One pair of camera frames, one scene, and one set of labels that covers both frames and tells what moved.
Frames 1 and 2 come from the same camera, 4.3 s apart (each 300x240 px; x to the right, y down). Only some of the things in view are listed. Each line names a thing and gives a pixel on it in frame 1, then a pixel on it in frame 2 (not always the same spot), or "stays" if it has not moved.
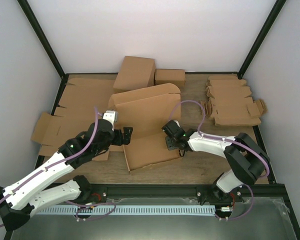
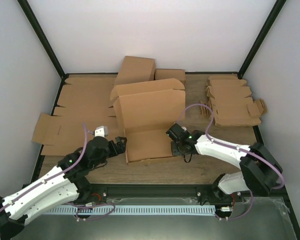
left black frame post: (42, 37) stays
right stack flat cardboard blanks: (227, 103) stays
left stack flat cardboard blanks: (84, 98) stays
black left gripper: (119, 141) → (122, 148)
